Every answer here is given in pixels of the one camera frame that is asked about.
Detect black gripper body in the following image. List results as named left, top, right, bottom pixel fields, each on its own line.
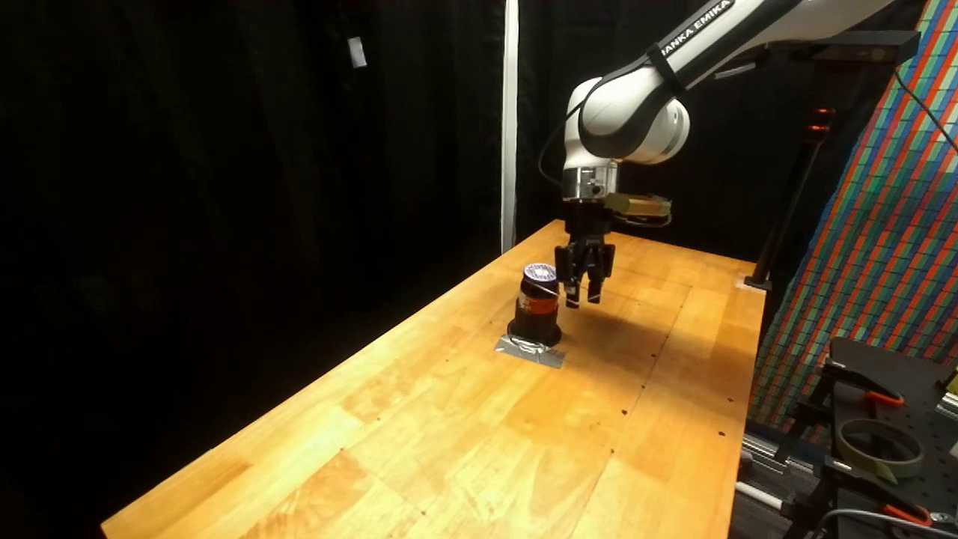
left=561, top=196, right=624, bottom=265

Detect dark jar with purple lid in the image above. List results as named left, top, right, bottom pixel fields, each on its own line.
left=512, top=262, right=563, bottom=332

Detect silver tape patch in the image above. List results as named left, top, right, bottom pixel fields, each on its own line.
left=495, top=332, right=569, bottom=373

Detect white vertical pole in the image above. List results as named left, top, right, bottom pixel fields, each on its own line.
left=498, top=0, right=525, bottom=256

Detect colourful patterned panel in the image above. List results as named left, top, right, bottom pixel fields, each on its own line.
left=750, top=0, right=958, bottom=436

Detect small white tag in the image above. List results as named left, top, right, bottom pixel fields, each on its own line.
left=345, top=33, right=371, bottom=72

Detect black equipment cart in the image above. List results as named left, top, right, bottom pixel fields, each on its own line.
left=783, top=335, right=958, bottom=539

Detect pale tape roll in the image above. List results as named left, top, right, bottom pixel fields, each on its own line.
left=833, top=418, right=931, bottom=489

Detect black curtain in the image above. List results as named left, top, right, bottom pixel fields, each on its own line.
left=0, top=0, right=958, bottom=539

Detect yellowish wrist camera box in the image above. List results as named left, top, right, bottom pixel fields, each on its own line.
left=604, top=193, right=678, bottom=230

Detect black round base ring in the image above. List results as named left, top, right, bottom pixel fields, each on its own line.
left=503, top=316, right=566, bottom=350

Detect black camera stand pole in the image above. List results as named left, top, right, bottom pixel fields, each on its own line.
left=744, top=61, right=844, bottom=293

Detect silver aluminium rail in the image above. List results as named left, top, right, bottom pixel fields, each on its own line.
left=735, top=424, right=835, bottom=515

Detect orange clamp handle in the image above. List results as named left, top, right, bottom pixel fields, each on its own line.
left=859, top=386, right=911, bottom=415

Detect black bar camera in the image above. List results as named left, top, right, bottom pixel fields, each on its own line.
left=811, top=28, right=923, bottom=66

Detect black cable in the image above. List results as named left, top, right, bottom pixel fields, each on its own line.
left=890, top=61, right=958, bottom=156

